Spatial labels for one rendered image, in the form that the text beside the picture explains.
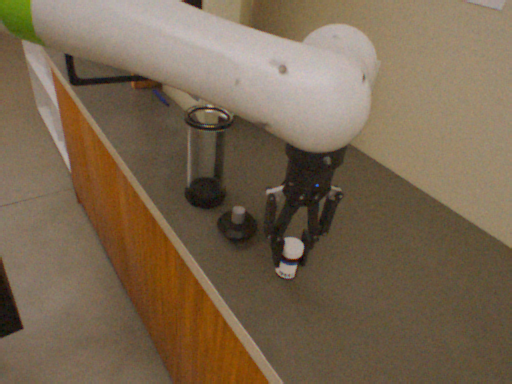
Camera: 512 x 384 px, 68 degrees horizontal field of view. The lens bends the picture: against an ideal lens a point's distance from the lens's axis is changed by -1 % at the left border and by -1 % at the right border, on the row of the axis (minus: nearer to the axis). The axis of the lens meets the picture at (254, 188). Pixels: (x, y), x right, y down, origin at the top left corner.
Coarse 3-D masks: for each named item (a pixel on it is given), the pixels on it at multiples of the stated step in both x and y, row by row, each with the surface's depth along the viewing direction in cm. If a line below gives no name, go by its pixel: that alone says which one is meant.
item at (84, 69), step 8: (64, 56) 123; (80, 64) 126; (88, 64) 127; (96, 64) 129; (80, 72) 128; (88, 72) 129; (96, 72) 130; (104, 72) 131; (112, 72) 133; (120, 72) 134; (128, 72) 135
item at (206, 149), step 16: (192, 112) 85; (208, 112) 88; (224, 112) 86; (192, 128) 82; (192, 144) 84; (208, 144) 83; (224, 144) 85; (192, 160) 87; (208, 160) 85; (224, 160) 89; (192, 176) 89; (208, 176) 88; (224, 176) 92; (192, 192) 92; (208, 192) 91
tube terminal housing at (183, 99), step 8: (208, 0) 104; (216, 0) 105; (224, 0) 107; (232, 0) 108; (240, 0) 110; (248, 0) 121; (208, 8) 105; (216, 8) 107; (224, 8) 108; (232, 8) 110; (240, 8) 111; (248, 8) 123; (224, 16) 109; (232, 16) 111; (240, 16) 113; (248, 16) 126; (248, 24) 129; (168, 88) 141; (176, 96) 137; (184, 96) 132; (184, 104) 134; (192, 104) 128
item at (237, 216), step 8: (240, 208) 84; (224, 216) 86; (232, 216) 85; (240, 216) 84; (248, 216) 87; (224, 224) 84; (232, 224) 84; (240, 224) 85; (248, 224) 85; (256, 224) 87; (224, 232) 84; (232, 232) 83; (240, 232) 83; (248, 232) 84; (232, 240) 85; (240, 240) 85
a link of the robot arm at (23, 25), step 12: (0, 0) 39; (12, 0) 39; (24, 0) 39; (0, 12) 40; (12, 12) 40; (24, 12) 40; (0, 24) 42; (12, 24) 41; (24, 24) 41; (24, 36) 43; (36, 36) 42
